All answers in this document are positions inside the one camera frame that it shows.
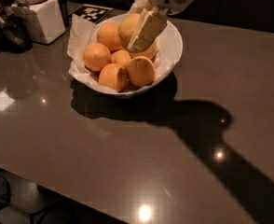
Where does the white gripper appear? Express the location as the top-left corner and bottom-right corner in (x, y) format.
(128, 0), (195, 53)

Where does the hidden middle orange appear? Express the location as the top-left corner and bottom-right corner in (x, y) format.
(112, 49), (131, 68)

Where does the white bowl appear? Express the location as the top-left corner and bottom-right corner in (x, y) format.
(68, 12), (184, 96)

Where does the black white fiducial marker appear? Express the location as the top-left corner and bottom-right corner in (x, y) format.
(68, 4), (113, 23)

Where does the white paper liner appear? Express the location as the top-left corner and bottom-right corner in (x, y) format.
(66, 13), (175, 95)

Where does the white square jar base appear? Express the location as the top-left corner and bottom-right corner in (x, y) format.
(11, 0), (65, 44)

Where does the black round appliance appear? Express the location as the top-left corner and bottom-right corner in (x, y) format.
(1, 16), (33, 53)

